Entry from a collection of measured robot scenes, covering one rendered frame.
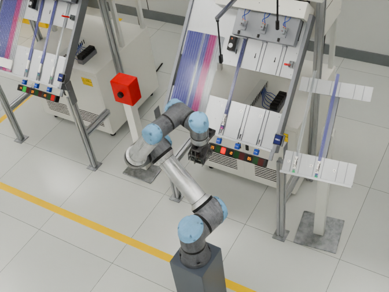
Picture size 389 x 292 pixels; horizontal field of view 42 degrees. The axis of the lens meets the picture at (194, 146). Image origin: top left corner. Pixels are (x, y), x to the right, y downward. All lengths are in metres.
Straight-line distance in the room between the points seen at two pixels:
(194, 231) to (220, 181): 1.27
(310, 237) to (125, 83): 1.44
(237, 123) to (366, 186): 1.13
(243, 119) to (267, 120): 0.13
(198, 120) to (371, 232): 1.64
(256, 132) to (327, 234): 0.86
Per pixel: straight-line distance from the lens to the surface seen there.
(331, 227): 3.25
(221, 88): 3.24
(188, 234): 2.27
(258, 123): 2.69
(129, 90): 3.14
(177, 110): 1.99
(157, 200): 3.46
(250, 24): 2.71
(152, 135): 1.92
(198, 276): 2.41
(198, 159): 2.13
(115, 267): 3.20
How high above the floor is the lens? 2.57
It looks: 43 degrees down
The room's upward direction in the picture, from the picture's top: 9 degrees counter-clockwise
